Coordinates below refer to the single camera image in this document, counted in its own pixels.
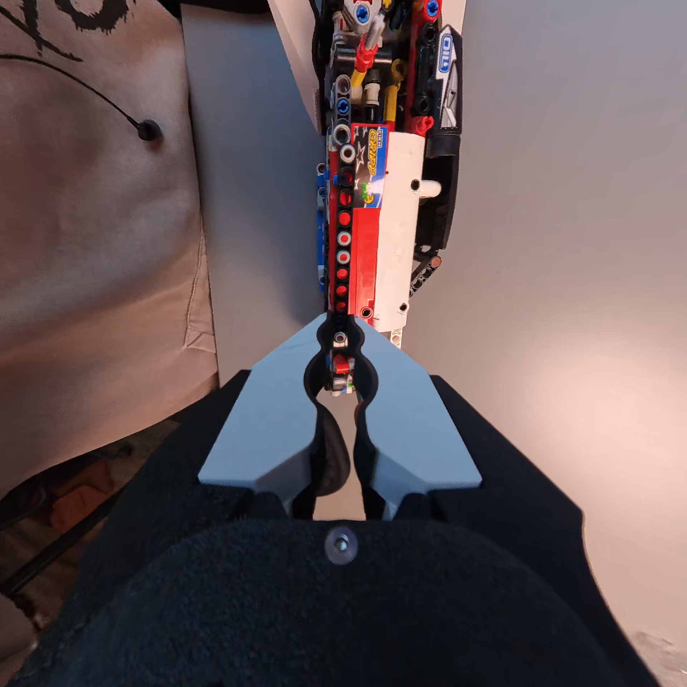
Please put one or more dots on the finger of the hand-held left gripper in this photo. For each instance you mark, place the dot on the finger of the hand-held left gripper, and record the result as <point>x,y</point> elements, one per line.
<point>295,37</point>
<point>455,13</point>

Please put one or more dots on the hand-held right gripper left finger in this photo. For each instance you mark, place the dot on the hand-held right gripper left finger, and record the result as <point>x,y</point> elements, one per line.
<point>257,429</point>

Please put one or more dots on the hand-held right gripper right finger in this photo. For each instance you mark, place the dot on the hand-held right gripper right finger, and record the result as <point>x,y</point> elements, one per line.
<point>424,434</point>

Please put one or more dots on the long black lego beam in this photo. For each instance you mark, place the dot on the long black lego beam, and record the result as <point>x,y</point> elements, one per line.
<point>333,247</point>

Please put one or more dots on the lego race car model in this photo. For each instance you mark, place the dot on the lego race car model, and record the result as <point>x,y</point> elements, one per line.
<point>397,225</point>

